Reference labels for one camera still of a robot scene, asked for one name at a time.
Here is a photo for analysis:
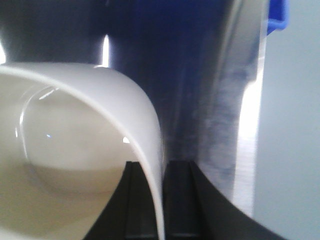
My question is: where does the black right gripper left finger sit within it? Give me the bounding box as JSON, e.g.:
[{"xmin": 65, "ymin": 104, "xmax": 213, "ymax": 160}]
[{"xmin": 84, "ymin": 161, "xmax": 158, "ymax": 240}]

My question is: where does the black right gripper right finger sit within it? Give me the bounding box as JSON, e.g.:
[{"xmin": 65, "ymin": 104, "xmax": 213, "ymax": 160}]
[{"xmin": 163, "ymin": 161, "xmax": 282, "ymax": 240}]

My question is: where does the blue crate right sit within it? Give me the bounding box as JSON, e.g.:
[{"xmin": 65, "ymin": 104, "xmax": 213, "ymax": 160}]
[{"xmin": 267, "ymin": 0, "xmax": 289, "ymax": 35}]

